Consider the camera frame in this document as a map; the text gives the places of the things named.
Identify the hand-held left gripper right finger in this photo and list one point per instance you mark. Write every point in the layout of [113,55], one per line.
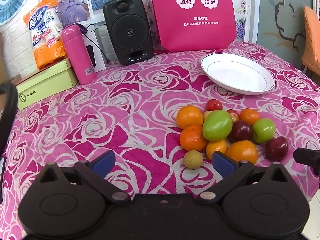
[225,164]

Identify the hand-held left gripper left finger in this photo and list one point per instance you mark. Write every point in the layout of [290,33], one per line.
[103,159]

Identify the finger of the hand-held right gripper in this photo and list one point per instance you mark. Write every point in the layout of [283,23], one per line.
[307,158]

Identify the small orange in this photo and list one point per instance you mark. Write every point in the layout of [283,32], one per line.
[216,147]

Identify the small brown green fruit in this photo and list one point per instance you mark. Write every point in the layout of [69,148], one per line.
[193,160]

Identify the dark red plum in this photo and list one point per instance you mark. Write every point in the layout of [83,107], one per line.
[240,131]
[276,148]

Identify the large green apple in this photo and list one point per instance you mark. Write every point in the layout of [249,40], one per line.
[217,125]

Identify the small green apple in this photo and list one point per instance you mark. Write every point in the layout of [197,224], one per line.
[263,130]

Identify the tangerine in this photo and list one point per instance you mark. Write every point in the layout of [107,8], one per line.
[250,116]
[193,138]

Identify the white plate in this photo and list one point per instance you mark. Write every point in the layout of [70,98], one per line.
[237,72]

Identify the small red yellow plum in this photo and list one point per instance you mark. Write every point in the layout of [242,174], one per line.
[233,115]

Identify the small yellow fruit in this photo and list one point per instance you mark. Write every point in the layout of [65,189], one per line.
[206,115]

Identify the pink rose tablecloth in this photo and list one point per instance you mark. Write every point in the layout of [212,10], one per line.
[125,100]

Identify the green cardboard box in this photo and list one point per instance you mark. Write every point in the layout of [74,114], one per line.
[50,85]

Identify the pink thermos bottle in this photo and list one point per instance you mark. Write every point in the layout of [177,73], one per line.
[77,55]

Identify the white cardboard box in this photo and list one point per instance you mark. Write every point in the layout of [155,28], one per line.
[96,45]

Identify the orange chair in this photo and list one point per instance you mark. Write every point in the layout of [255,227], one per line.
[311,42]

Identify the black speaker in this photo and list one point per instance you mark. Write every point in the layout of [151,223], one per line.
[130,32]

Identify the pink printed tote bag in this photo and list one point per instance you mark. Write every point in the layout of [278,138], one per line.
[195,35]

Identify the orange pack of paper cups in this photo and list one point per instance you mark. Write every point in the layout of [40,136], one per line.
[45,30]

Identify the purple bedding poster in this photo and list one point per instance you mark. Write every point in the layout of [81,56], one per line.
[72,7]

